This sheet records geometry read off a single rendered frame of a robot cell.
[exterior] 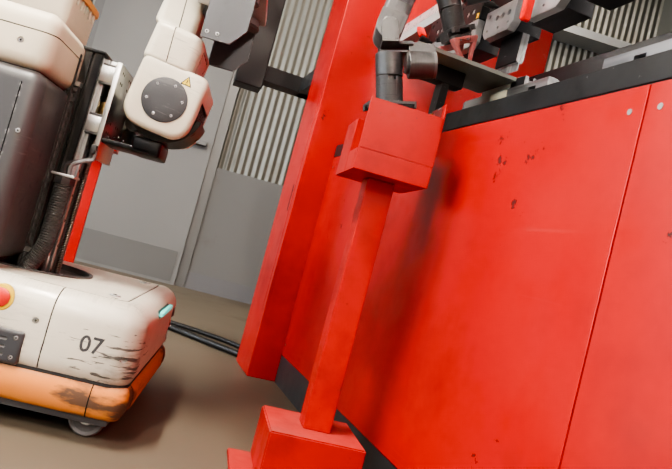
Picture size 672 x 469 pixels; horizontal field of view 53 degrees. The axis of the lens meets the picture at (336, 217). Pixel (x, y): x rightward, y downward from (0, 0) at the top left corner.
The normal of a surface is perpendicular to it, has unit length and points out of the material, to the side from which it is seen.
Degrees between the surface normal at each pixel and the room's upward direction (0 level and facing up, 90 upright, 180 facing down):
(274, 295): 90
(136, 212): 90
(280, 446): 90
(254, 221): 90
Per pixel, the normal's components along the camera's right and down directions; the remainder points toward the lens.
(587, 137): -0.92, -0.26
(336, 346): 0.18, -0.01
